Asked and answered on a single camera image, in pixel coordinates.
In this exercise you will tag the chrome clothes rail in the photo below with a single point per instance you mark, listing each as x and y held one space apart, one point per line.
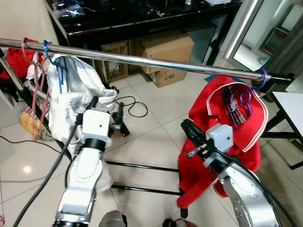
142 60

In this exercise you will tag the robot leg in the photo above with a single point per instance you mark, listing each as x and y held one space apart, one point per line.
173 223
112 220

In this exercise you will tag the white jacket with grey seams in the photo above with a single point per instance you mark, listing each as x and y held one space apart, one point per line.
80 78

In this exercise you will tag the silver door frame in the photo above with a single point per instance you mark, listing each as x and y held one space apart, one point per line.
244 26

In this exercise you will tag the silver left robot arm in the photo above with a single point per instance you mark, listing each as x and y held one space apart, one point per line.
85 175

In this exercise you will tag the glossy black desk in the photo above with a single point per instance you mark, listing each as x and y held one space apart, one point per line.
142 21

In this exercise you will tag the robot right leg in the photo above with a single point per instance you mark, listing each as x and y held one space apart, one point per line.
173 223

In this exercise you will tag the black metal table frame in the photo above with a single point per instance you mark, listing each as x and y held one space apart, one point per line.
279 135

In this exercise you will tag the red shirt with plaid pocket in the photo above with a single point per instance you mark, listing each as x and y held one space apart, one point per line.
248 127

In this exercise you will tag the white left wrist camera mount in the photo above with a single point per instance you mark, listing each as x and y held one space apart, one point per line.
96 124

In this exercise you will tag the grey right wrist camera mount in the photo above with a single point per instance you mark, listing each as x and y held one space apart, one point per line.
219 137

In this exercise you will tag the large printed cardboard box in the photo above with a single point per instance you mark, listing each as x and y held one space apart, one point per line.
165 49

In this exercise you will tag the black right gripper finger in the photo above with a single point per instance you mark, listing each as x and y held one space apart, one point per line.
193 133

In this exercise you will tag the teal cloth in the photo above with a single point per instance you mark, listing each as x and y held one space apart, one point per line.
212 78

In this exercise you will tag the yellow patterned bag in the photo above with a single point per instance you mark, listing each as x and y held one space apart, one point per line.
29 124

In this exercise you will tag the robot left leg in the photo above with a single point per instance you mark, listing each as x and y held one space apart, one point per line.
112 220

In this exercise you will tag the small printed cardboard box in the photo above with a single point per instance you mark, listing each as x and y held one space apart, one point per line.
113 71

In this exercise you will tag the blue plastic clothes hanger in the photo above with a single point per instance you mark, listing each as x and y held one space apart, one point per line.
265 78
59 71

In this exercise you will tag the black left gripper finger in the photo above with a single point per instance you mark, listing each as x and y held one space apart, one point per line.
119 113
93 103

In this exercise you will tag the black power strip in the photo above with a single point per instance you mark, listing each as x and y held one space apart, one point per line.
124 130

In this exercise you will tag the dark red garment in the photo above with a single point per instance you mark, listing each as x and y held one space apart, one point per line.
14 64

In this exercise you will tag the pink clothes hanger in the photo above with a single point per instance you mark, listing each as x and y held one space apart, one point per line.
42 94

